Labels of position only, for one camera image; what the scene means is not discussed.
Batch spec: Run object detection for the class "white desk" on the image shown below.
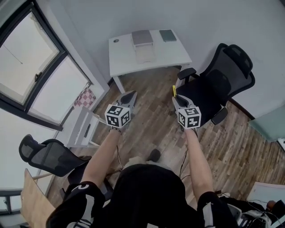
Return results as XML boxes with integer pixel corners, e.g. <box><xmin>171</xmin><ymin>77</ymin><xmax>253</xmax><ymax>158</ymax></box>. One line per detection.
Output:
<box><xmin>108</xmin><ymin>29</ymin><xmax>193</xmax><ymax>94</ymax></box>

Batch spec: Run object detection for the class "frosted glass table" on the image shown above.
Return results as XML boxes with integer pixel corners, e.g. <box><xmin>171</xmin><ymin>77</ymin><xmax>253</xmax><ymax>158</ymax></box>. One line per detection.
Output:
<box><xmin>248</xmin><ymin>110</ymin><xmax>285</xmax><ymax>143</ymax></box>

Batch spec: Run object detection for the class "black mesh office chair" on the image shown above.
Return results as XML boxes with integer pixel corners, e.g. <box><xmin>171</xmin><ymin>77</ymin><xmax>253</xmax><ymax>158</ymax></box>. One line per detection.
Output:
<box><xmin>175</xmin><ymin>43</ymin><xmax>256</xmax><ymax>127</ymax></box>
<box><xmin>18</xmin><ymin>134</ymin><xmax>92</xmax><ymax>178</ymax></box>

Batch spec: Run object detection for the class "beige box with grey lid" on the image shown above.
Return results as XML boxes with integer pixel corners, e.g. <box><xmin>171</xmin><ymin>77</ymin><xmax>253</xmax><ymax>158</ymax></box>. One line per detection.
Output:
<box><xmin>131</xmin><ymin>29</ymin><xmax>156</xmax><ymax>65</ymax></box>

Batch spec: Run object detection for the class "black window frame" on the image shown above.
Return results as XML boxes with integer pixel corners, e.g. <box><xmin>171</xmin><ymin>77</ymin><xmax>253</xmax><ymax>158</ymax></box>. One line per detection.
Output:
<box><xmin>0</xmin><ymin>2</ymin><xmax>93</xmax><ymax>131</ymax></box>

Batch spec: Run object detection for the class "person's left forearm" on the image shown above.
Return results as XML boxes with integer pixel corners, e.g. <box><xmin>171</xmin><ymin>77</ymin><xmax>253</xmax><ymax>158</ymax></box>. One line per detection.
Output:
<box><xmin>81</xmin><ymin>127</ymin><xmax>122</xmax><ymax>190</ymax></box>

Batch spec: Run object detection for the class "dark green notebook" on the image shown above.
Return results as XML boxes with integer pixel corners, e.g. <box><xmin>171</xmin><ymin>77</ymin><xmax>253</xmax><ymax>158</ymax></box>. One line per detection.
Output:
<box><xmin>159</xmin><ymin>29</ymin><xmax>177</xmax><ymax>42</ymax></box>

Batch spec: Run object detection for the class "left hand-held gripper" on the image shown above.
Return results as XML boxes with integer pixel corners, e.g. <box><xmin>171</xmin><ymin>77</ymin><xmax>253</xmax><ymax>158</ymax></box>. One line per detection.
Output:
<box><xmin>104</xmin><ymin>90</ymin><xmax>138</xmax><ymax>131</ymax></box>

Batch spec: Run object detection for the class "red checkered cloth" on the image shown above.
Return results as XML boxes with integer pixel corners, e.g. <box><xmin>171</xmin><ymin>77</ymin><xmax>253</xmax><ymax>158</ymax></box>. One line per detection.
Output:
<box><xmin>74</xmin><ymin>88</ymin><xmax>97</xmax><ymax>110</ymax></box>

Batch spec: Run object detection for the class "person's black shirt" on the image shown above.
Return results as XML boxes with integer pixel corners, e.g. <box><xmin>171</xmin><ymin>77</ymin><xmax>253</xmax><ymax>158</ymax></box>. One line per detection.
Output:
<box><xmin>45</xmin><ymin>164</ymin><xmax>239</xmax><ymax>228</ymax></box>

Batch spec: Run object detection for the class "person's right forearm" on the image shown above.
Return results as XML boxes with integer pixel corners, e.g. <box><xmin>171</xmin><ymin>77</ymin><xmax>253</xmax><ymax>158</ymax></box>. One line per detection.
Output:
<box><xmin>184</xmin><ymin>128</ymin><xmax>215</xmax><ymax>198</ymax></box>

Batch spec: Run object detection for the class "thin black cable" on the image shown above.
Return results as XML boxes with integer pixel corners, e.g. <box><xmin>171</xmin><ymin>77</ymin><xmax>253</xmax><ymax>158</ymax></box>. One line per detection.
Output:
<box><xmin>179</xmin><ymin>144</ymin><xmax>191</xmax><ymax>179</ymax></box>
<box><xmin>116</xmin><ymin>145</ymin><xmax>123</xmax><ymax>171</ymax></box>

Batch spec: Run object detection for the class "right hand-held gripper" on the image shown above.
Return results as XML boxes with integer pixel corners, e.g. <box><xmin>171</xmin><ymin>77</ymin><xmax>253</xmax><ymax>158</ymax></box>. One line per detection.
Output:
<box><xmin>171</xmin><ymin>94</ymin><xmax>202</xmax><ymax>132</ymax></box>

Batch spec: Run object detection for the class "person's black shoe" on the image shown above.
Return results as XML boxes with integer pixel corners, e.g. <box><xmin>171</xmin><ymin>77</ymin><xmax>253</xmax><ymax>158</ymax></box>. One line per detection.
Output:
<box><xmin>147</xmin><ymin>149</ymin><xmax>162</xmax><ymax>162</ymax></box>

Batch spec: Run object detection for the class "light wooden desk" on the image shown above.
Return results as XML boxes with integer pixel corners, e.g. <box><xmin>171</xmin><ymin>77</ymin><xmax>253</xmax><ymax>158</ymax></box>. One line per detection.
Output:
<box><xmin>20</xmin><ymin>168</ymin><xmax>56</xmax><ymax>228</ymax></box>

